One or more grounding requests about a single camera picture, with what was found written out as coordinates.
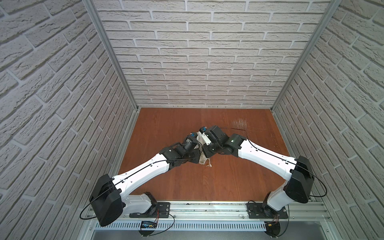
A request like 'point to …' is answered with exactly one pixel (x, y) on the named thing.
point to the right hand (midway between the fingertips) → (199, 152)
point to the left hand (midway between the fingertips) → (198, 149)
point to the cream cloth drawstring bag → (203, 159)
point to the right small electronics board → (272, 228)
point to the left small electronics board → (148, 224)
